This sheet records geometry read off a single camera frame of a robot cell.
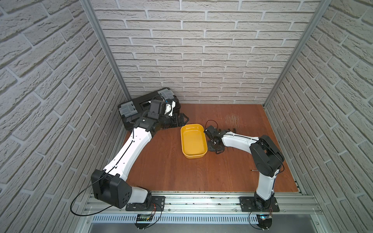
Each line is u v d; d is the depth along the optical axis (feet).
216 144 2.28
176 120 2.15
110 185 1.27
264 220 2.31
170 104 2.37
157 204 2.43
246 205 2.41
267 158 1.63
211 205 2.48
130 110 3.02
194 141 3.21
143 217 2.38
